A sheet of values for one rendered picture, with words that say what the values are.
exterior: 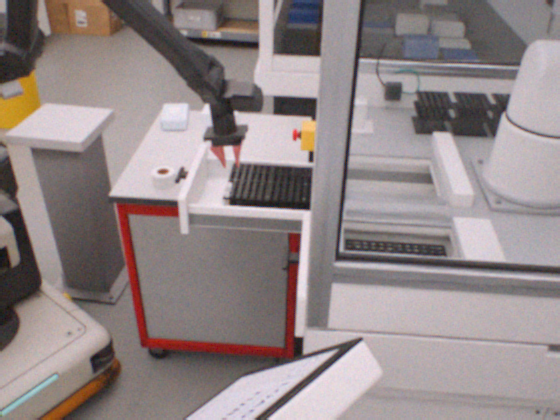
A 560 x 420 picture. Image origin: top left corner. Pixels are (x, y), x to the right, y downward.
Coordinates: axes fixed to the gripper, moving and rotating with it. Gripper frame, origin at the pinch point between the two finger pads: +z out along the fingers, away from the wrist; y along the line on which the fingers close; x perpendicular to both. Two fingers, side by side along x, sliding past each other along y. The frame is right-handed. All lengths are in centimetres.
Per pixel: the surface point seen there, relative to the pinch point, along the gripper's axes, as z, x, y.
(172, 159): 16.6, 37.0, -28.8
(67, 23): 49, 399, -237
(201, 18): 52, 388, -104
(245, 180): 7.2, 4.1, 2.0
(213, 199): 12.4, 3.7, -7.4
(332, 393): -16, -83, 28
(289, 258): 8.6, -27.9, 16.2
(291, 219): 11.7, -8.3, 14.8
